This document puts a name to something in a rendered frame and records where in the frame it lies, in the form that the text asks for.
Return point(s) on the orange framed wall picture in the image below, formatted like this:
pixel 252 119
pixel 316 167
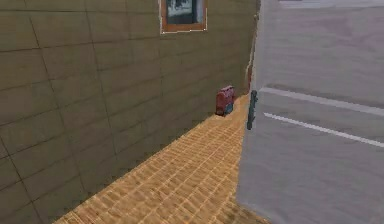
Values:
pixel 184 13

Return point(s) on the red box with blue patch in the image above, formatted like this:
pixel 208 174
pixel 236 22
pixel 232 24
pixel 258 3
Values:
pixel 224 100

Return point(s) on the grey fridge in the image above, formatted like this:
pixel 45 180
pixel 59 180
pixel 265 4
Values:
pixel 316 116

